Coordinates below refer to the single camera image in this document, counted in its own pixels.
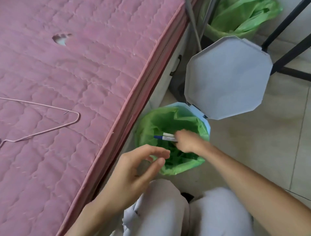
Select pink wire clothes hanger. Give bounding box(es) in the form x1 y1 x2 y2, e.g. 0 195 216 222
0 97 81 149

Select person's right hand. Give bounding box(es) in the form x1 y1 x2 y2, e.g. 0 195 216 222
174 129 212 154

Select pale blue pedal bin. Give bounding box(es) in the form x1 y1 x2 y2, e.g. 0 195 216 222
135 36 274 176

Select person's left hand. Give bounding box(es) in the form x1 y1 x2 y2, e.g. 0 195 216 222
97 144 171 215

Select grey metal pole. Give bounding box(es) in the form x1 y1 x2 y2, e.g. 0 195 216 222
186 0 202 52
199 0 217 39

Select green plastic bag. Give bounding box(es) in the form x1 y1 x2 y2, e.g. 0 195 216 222
205 0 283 41

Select pink mattress sheet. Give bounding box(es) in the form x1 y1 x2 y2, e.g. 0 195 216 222
0 0 197 236

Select person's right forearm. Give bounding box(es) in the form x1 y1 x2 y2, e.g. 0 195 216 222
200 143 311 236

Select blue whiteboard marker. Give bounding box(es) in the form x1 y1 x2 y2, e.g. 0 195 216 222
154 135 178 142

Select green bin liner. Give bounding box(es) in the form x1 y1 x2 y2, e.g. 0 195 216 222
135 106 210 176

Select black metal shelf frame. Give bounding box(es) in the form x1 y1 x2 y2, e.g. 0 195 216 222
261 0 311 82

